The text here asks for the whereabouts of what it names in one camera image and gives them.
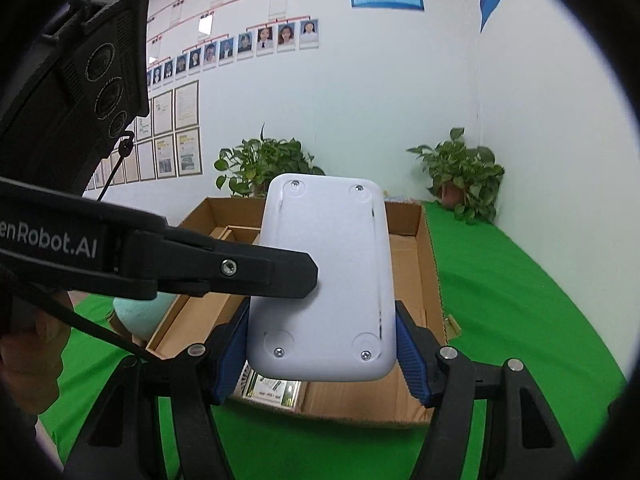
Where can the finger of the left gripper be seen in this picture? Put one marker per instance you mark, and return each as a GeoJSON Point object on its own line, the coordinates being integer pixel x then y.
{"type": "Point", "coordinates": [250, 269]}

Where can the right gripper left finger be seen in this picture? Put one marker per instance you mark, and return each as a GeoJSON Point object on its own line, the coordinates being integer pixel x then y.
{"type": "Point", "coordinates": [148, 410]}

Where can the plush doll green hair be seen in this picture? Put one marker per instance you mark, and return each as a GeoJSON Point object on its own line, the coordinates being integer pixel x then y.
{"type": "Point", "coordinates": [140, 318]}

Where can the green white tissue box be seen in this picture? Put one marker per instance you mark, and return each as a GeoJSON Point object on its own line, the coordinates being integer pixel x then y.
{"type": "Point", "coordinates": [272, 393]}

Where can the white plastic device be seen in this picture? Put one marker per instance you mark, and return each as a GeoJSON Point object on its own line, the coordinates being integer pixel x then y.
{"type": "Point", "coordinates": [344, 331]}

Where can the person's left hand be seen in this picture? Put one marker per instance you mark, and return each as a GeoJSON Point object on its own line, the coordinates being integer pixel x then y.
{"type": "Point", "coordinates": [32, 344]}

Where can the potted plant left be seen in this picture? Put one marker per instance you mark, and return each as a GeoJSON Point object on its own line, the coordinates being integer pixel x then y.
{"type": "Point", "coordinates": [248, 168]}

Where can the potted plant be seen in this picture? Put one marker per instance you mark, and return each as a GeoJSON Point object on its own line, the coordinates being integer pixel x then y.
{"type": "Point", "coordinates": [464, 179]}
{"type": "Point", "coordinates": [248, 168]}

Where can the green tablecloth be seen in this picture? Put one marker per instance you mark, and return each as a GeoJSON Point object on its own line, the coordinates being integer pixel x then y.
{"type": "Point", "coordinates": [508, 307]}

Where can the potted plant right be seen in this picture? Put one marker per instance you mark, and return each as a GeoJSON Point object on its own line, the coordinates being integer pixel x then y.
{"type": "Point", "coordinates": [464, 179]}

